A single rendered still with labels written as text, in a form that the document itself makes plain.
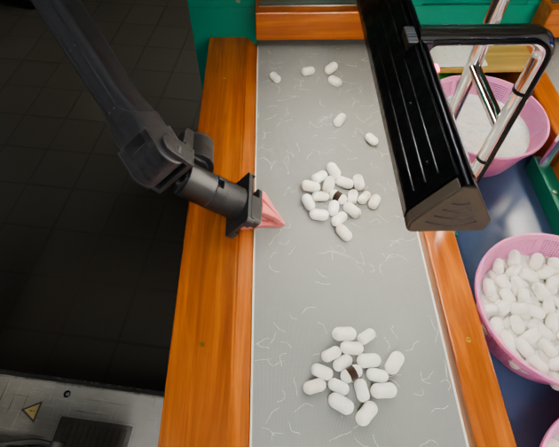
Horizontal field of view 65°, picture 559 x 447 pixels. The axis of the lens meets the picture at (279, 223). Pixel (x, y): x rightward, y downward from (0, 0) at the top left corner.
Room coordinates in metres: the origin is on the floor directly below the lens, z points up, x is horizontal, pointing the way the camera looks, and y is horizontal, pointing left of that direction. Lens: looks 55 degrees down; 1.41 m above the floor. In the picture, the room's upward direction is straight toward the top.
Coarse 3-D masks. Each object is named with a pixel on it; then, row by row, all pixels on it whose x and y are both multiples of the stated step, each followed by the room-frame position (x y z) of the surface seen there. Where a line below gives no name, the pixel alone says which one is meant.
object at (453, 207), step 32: (384, 0) 0.58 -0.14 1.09; (384, 32) 0.52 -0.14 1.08; (416, 32) 0.48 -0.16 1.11; (384, 64) 0.47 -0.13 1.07; (416, 64) 0.43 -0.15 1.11; (384, 96) 0.42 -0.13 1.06; (416, 96) 0.38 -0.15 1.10; (384, 128) 0.39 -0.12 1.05; (416, 128) 0.34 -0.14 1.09; (448, 128) 0.32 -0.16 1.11; (416, 160) 0.31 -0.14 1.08; (448, 160) 0.28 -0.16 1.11; (416, 192) 0.27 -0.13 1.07; (448, 192) 0.25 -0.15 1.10; (480, 192) 0.25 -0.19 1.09; (416, 224) 0.24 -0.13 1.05; (448, 224) 0.24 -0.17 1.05; (480, 224) 0.24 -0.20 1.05
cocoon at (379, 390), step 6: (378, 384) 0.17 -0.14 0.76; (384, 384) 0.17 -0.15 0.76; (390, 384) 0.17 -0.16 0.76; (372, 390) 0.16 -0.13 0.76; (378, 390) 0.16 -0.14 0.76; (384, 390) 0.16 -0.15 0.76; (390, 390) 0.16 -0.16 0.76; (396, 390) 0.16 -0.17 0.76; (378, 396) 0.15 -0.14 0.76; (384, 396) 0.15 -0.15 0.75; (390, 396) 0.15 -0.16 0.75
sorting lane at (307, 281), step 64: (320, 64) 0.94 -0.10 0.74; (256, 128) 0.71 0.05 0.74; (320, 128) 0.71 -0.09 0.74; (384, 192) 0.53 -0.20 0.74; (256, 256) 0.39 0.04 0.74; (320, 256) 0.39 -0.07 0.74; (384, 256) 0.39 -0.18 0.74; (256, 320) 0.27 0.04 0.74; (320, 320) 0.27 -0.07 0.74; (384, 320) 0.27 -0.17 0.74; (256, 384) 0.17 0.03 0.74; (448, 384) 0.17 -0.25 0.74
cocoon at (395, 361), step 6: (390, 354) 0.21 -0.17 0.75; (396, 354) 0.21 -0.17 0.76; (402, 354) 0.21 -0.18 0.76; (390, 360) 0.20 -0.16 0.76; (396, 360) 0.20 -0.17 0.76; (402, 360) 0.20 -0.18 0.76; (384, 366) 0.20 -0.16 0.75; (390, 366) 0.19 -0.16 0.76; (396, 366) 0.19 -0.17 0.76; (390, 372) 0.19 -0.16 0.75; (396, 372) 0.19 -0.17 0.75
